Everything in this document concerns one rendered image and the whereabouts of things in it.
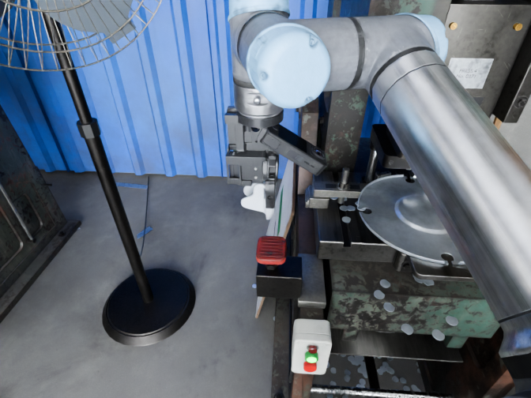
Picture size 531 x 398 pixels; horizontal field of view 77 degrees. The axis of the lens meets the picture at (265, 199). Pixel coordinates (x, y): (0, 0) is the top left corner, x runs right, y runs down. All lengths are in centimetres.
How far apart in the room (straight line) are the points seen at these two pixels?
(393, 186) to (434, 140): 54
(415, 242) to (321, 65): 46
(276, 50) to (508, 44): 48
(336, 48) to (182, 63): 161
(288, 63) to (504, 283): 25
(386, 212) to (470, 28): 36
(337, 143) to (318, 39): 67
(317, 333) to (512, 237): 50
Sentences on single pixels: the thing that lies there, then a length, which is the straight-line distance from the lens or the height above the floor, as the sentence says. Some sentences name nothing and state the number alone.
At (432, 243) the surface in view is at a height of 78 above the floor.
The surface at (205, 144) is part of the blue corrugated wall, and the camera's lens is 213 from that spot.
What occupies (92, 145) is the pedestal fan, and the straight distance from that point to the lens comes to 109.
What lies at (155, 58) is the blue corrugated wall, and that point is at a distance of 201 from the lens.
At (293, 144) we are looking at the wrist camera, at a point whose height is 100.
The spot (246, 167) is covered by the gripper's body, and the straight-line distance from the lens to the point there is 53.
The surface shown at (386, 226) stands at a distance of 73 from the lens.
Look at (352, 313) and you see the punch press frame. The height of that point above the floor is 56.
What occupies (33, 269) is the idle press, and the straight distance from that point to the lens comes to 193.
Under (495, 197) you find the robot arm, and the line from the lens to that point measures 29.
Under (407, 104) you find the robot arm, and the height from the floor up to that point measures 113.
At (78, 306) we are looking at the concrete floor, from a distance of 172.
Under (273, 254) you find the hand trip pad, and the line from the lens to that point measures 66.
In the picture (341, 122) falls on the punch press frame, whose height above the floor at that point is 85.
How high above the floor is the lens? 124
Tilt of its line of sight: 37 degrees down
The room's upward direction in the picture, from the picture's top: straight up
